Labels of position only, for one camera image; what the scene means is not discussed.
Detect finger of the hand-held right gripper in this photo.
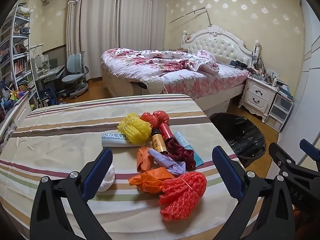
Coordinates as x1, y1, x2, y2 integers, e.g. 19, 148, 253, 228
269, 142, 297, 175
300, 139, 320, 162

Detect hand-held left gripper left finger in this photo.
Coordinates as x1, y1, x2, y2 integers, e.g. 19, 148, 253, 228
31, 148, 113, 240

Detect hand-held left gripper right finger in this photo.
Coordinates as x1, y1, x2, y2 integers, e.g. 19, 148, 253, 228
212, 145, 295, 240

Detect white tissue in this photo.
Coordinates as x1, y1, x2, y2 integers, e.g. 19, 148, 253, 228
97, 165, 115, 192

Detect white printed sachet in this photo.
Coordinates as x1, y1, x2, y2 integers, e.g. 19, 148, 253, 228
101, 132, 135, 147

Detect black lined waste bin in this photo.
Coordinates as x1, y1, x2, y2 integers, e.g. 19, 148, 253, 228
209, 112, 266, 168

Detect orange wrapper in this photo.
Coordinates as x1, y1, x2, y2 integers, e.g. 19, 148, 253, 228
137, 147, 153, 173

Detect dark red foam net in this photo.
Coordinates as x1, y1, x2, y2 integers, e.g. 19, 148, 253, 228
166, 140, 198, 171

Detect teal and white sachet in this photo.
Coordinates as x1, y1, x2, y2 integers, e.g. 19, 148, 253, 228
175, 131, 204, 167

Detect red foam fruit net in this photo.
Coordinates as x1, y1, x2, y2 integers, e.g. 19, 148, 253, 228
159, 172, 207, 222

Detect orange plastic bag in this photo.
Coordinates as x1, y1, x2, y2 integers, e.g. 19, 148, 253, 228
128, 168, 175, 194

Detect purple paper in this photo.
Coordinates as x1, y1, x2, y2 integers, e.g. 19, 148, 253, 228
147, 148, 187, 176

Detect yellow foam fruit net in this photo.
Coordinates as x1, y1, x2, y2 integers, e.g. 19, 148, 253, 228
118, 113, 152, 145

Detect gold label small bottle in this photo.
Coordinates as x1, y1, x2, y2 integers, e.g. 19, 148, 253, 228
151, 129, 168, 153

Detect red label small bottle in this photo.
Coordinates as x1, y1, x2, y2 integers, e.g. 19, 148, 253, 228
160, 122, 177, 142

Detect red knotted plastic bag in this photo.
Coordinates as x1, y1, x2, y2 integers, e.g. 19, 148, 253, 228
140, 110, 170, 128

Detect person's right forearm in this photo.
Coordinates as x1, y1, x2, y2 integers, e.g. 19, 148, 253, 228
293, 204, 302, 222

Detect plastic drawer unit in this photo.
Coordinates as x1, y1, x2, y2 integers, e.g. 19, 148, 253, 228
265, 94, 294, 132

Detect striped tablecloth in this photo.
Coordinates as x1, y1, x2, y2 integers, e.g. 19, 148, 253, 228
0, 94, 260, 240

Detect white nightstand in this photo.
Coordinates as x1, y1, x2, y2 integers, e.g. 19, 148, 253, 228
239, 76, 278, 123

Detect white wardrobe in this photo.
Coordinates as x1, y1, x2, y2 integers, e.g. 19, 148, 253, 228
292, 0, 320, 165

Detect pile of toiletries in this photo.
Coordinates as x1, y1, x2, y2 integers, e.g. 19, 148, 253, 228
251, 66, 279, 85

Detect pink floral bedsheet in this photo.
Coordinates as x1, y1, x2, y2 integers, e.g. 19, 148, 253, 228
160, 64, 250, 99

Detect white wooden furniture panel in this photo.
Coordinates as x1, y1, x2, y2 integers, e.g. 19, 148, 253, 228
0, 96, 32, 140

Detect blue-grey swivel chair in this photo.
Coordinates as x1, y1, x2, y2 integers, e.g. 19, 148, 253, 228
61, 51, 89, 99

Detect dark clothes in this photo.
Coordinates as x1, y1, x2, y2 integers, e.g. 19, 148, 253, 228
229, 59, 248, 70

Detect grey study desk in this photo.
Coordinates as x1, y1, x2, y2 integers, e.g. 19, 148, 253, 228
37, 65, 66, 91

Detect pile of colourful toys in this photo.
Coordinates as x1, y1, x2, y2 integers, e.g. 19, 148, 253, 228
0, 80, 25, 110

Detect floral quilt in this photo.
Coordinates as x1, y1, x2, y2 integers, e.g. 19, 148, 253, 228
101, 48, 220, 81

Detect white desktop device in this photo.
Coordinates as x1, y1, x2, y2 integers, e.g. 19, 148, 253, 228
35, 54, 49, 69

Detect white tufted bed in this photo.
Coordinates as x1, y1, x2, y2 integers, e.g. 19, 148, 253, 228
101, 25, 253, 113

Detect white desk lamp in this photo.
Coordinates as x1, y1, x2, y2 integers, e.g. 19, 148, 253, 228
30, 43, 43, 56

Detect white bookshelf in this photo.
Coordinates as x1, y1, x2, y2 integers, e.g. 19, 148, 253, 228
0, 4, 40, 101

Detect beige curtain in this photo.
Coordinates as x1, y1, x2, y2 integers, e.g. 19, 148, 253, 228
66, 0, 121, 81
117, 0, 167, 52

